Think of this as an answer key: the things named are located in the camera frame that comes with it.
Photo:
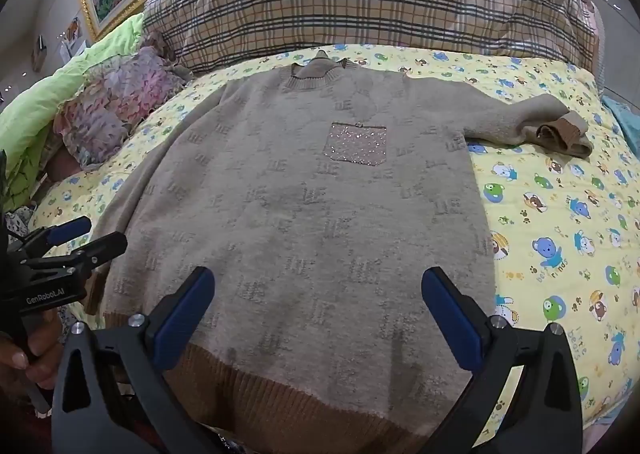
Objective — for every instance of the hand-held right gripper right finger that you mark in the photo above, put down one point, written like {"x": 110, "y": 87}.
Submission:
{"x": 451, "y": 321}

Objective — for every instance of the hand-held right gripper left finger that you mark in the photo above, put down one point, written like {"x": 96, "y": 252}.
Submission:
{"x": 184, "y": 321}

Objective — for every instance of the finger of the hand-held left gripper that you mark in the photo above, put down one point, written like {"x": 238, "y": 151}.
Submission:
{"x": 102, "y": 248}
{"x": 70, "y": 230}

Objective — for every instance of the beige knit sweater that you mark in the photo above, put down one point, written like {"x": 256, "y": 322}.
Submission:
{"x": 300, "y": 209}

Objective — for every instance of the person's left hand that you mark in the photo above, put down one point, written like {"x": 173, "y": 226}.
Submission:
{"x": 45, "y": 344}

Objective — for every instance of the white patterned cloth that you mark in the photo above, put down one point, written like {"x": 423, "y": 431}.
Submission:
{"x": 17, "y": 219}

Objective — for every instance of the yellow cartoon bear bed sheet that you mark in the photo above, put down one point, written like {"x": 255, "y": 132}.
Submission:
{"x": 550, "y": 234}

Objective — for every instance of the light green blanket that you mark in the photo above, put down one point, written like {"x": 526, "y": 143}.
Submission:
{"x": 45, "y": 98}

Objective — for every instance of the pink floral cloth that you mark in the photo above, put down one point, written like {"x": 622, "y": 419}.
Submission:
{"x": 115, "y": 98}

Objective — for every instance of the light blue cloth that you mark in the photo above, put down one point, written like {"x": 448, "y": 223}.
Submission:
{"x": 627, "y": 126}

